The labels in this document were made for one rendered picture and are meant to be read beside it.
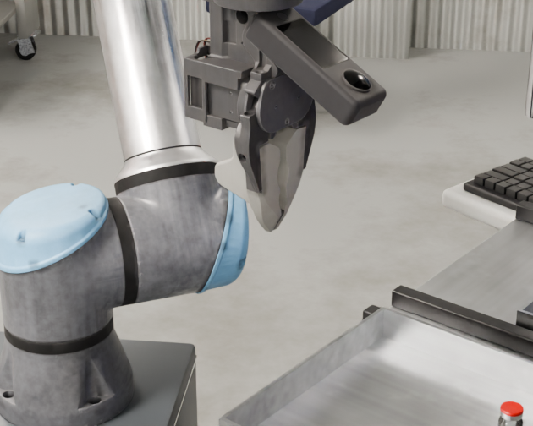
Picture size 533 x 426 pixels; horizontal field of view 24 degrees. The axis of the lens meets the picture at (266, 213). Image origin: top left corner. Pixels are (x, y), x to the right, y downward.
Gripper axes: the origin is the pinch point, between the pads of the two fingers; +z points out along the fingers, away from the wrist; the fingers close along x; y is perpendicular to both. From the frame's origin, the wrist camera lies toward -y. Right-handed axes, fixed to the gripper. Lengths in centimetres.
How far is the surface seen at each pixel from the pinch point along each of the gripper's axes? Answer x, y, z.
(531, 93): -87, 19, 17
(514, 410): -9.8, -18.8, 16.8
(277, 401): -2.1, 1.5, 20.3
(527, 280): -40.7, -4.5, 21.6
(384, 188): -220, 128, 109
